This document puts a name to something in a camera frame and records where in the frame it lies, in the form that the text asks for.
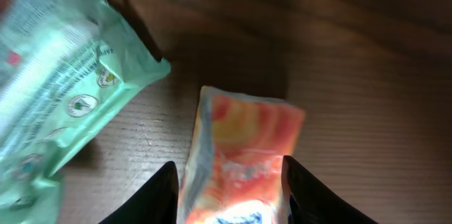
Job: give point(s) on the teal snack packet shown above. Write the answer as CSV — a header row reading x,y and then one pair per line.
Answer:
x,y
67,68

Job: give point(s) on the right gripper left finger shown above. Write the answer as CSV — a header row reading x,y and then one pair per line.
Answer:
x,y
154,203

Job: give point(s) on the orange white snack packet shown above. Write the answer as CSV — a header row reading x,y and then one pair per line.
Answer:
x,y
233,174

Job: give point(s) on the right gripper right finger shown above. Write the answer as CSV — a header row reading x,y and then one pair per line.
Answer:
x,y
311,202

